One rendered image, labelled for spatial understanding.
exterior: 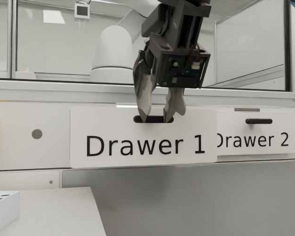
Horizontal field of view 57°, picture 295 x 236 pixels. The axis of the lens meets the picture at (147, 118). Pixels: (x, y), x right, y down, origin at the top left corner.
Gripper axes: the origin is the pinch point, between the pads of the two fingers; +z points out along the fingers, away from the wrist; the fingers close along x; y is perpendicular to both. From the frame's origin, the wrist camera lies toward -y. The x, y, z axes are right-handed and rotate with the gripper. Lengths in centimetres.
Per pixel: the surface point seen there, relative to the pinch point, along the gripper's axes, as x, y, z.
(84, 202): -11.9, 6.5, 14.4
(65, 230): -14.9, 16.6, 7.4
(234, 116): 26.4, -13.1, 9.0
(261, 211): 35.5, 0.1, 31.0
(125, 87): -2.0, -18.2, 4.4
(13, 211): -21.9, 11.4, 9.5
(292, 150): 44.7, -7.9, 16.4
